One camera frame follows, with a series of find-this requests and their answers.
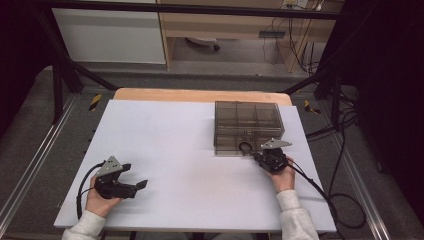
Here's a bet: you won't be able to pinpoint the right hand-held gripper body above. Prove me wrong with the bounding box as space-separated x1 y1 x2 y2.
258 137 293 175

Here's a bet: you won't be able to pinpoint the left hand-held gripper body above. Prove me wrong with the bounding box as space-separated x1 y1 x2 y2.
94 155 138 200

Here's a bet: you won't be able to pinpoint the black hair tie ring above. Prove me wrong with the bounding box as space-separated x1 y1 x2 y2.
238 141 254 155

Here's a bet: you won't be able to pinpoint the smoky clear drawer organizer box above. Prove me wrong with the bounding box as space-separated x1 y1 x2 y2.
212 100 286 157

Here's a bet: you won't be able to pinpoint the person's left hand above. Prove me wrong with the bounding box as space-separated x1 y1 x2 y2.
85 175 122 219

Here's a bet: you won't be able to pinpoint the person's right hand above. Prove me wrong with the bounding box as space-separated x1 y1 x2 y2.
267 157 297 195

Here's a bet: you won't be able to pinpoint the white foam board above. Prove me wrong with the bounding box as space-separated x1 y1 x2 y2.
53 99 337 234

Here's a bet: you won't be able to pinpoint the yellow black striped tape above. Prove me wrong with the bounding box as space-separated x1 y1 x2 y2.
87 93 103 112
303 99 322 115

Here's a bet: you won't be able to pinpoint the wooden table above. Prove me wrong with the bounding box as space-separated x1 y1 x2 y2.
112 87 294 107

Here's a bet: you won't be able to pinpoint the black power strip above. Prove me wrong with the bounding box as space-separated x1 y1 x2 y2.
258 30 287 40

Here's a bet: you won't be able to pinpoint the office chair base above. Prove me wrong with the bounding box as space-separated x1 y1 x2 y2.
184 36 221 53

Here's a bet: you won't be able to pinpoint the light wooden desk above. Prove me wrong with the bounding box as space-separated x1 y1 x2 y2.
155 0 345 74

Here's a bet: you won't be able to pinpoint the white cabinet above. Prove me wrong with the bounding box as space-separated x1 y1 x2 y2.
52 0 167 65

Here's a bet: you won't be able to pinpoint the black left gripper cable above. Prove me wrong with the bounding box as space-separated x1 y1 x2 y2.
76 161 106 220

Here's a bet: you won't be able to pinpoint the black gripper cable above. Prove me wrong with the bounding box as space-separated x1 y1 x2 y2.
76 161 106 220
287 159 368 231

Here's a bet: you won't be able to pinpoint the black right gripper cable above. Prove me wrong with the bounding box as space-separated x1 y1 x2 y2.
287 159 368 231

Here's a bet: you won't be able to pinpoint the bundle of black floor cables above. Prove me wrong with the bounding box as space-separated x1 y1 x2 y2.
305 89 361 140

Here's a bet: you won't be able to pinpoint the aluminium rail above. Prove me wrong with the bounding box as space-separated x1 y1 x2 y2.
328 131 392 240
0 94 80 228

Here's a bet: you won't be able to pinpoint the black metal frame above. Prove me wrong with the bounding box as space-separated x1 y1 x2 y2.
32 0 345 132

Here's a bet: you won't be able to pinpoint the hanging black desk cables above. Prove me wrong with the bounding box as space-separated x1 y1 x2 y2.
261 0 325 75

